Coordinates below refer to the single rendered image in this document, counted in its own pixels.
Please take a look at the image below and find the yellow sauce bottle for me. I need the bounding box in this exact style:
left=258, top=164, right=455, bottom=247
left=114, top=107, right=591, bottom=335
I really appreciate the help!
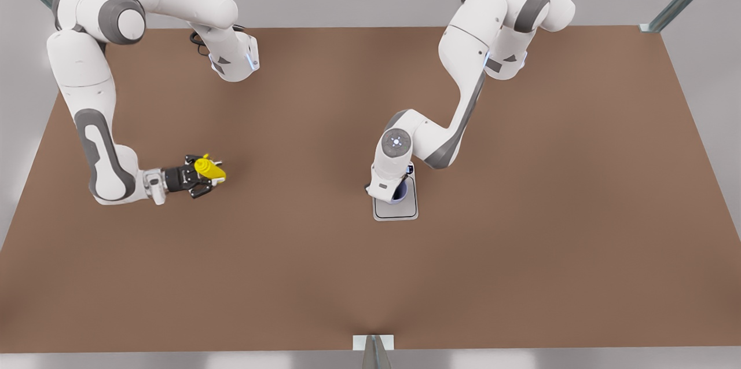
left=194, top=154, right=227, bottom=182

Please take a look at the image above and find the blue and white cup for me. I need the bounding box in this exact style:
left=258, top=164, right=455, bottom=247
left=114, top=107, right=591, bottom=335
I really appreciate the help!
left=390, top=177, right=413, bottom=205

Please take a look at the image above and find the grey flat weighing scale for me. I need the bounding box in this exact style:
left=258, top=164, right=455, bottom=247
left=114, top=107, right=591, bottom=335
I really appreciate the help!
left=373, top=175, right=419, bottom=221

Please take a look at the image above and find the black cable loop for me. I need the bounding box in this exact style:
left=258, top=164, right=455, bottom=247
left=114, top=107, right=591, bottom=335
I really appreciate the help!
left=190, top=25, right=245, bottom=57

